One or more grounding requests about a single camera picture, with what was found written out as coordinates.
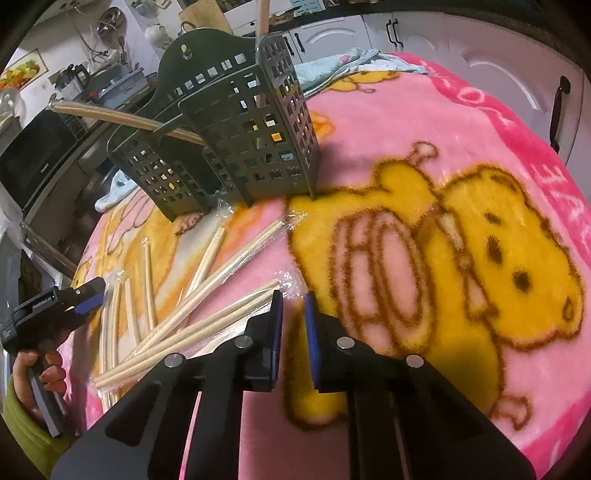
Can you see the person's left hand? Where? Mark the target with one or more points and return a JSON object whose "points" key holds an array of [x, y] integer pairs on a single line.
{"points": [[51, 369]]}

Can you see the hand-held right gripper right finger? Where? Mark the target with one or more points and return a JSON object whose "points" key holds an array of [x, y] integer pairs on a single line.
{"points": [[314, 341]]}

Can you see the chopstick pair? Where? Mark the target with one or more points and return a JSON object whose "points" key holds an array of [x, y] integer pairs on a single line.
{"points": [[115, 117]]}

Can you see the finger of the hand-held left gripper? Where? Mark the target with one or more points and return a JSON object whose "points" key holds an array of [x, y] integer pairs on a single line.
{"points": [[87, 287], [85, 307]]}

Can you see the light blue printed cloth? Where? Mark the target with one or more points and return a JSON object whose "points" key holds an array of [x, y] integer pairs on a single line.
{"points": [[323, 69]]}

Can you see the dark green utensil holder basket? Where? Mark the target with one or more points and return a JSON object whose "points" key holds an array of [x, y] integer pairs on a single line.
{"points": [[258, 138]]}

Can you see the brown wooden chopstick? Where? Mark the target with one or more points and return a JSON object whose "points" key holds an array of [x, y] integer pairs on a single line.
{"points": [[263, 23]]}

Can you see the black blender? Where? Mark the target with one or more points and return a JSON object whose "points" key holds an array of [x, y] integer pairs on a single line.
{"points": [[74, 78]]}

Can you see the wooden cutting board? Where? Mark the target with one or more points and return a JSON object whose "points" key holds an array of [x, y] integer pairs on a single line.
{"points": [[207, 14]]}

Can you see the pile of chopsticks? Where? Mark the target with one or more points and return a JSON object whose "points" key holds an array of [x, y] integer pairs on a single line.
{"points": [[207, 316]]}

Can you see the hanging metal bowl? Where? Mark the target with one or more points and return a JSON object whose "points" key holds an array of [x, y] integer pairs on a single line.
{"points": [[113, 21]]}

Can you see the white hanging pot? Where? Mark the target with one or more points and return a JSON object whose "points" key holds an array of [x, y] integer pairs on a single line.
{"points": [[159, 36]]}

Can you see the black microwave oven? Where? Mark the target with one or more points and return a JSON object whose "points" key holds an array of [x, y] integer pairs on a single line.
{"points": [[32, 152]]}

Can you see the metal kitchen shelf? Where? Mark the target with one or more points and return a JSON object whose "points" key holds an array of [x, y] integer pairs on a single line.
{"points": [[90, 157]]}

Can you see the person's left forearm green sleeve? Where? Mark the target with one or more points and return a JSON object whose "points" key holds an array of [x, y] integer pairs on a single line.
{"points": [[25, 438]]}

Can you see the blue dish rack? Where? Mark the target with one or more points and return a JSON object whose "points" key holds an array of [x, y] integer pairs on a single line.
{"points": [[115, 81]]}

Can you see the glass pot lid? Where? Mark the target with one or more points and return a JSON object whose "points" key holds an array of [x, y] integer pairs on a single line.
{"points": [[9, 106]]}

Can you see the fruit wall poster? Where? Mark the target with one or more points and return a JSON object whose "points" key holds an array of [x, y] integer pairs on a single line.
{"points": [[21, 71]]}

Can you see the pink printed blanket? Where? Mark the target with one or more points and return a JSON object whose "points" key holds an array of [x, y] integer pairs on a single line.
{"points": [[369, 138]]}

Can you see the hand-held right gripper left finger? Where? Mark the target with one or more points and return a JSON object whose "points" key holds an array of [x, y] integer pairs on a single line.
{"points": [[277, 323]]}

